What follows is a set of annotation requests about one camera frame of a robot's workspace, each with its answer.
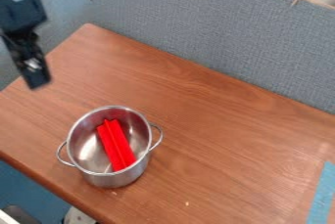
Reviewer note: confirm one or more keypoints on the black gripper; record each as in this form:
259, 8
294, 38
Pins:
21, 17

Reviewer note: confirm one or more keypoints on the metal pot with handles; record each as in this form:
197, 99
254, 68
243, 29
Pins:
82, 149

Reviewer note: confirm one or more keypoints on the red plastic block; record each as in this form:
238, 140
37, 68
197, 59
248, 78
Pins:
116, 144

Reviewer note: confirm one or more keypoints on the dark object bottom left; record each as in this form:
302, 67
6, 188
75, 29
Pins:
21, 215

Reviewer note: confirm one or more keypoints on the white object under table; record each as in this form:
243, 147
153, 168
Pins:
77, 217

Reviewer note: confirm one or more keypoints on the grey fabric divider panel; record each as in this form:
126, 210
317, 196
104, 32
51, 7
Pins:
274, 43

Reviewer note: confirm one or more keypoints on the blue tape strip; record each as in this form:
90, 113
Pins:
323, 196

